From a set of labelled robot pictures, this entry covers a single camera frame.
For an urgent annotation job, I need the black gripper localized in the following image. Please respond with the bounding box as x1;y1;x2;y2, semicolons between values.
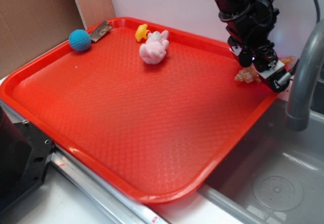
219;0;292;93

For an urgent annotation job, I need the brown spiral conch shell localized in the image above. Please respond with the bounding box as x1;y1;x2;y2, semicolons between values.
234;56;296;84

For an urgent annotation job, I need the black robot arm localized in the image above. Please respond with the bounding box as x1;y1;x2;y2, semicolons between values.
215;0;290;93

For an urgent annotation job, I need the grey toy faucet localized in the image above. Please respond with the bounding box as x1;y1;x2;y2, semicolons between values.
285;20;323;131

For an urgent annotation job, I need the grey plastic sink basin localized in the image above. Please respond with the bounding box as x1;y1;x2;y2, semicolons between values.
197;77;324;224

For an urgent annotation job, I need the pink plush toy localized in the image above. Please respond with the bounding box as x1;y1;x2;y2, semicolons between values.
139;30;170;65

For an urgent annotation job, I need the red plastic tray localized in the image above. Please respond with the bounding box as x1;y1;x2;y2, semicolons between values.
1;18;277;204

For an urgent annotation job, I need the yellow rubber duck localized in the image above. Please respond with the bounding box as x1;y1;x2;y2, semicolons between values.
135;24;150;42

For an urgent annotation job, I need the brown wood bark piece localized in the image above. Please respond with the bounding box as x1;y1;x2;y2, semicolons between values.
90;20;112;43

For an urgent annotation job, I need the blue crocheted ball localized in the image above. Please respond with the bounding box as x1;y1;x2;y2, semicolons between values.
69;29;91;52

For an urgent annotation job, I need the brown cardboard panel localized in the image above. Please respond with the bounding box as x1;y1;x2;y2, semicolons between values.
1;0;115;78

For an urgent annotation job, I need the black cable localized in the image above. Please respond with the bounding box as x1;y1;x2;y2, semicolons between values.
286;0;321;78

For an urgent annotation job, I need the silver aluminium rail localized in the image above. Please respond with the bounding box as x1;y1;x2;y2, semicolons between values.
0;99;168;224

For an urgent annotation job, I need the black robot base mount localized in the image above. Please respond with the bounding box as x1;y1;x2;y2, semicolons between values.
1;109;54;215

